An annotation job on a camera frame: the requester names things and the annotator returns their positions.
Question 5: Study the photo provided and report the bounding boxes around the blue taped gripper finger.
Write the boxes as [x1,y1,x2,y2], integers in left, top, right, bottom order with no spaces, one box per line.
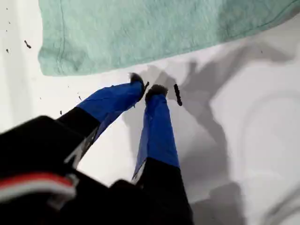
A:
[132,84,194,225]
[56,72,150,146]

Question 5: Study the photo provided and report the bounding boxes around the pale green T-shirt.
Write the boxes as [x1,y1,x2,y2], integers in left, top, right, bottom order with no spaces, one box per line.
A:
[38,0,300,77]

